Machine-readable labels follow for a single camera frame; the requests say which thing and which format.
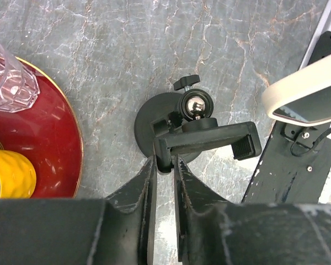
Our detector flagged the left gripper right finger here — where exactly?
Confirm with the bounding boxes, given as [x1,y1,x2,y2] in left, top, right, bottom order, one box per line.
[174,156,331,264]

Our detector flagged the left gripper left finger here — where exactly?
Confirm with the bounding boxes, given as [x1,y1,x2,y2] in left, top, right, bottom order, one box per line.
[0,156,157,264]

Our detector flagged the black round-base phone stand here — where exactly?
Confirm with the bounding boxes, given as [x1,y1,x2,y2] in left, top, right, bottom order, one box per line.
[134,75,262,173]

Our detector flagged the beige case phone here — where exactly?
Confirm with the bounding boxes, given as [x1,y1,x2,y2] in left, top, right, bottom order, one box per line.
[261,55,331,127]

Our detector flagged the red round tray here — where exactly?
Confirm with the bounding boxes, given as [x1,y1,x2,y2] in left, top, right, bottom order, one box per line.
[0,59,84,198]

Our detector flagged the yellow mug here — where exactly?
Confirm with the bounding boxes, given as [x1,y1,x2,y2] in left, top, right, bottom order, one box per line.
[0,150,36,199]

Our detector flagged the clear glass cup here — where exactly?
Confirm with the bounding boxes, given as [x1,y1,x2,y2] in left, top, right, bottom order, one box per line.
[0,44,40,113]

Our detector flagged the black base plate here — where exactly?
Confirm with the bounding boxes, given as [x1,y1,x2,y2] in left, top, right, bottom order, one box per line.
[243,31,331,203]

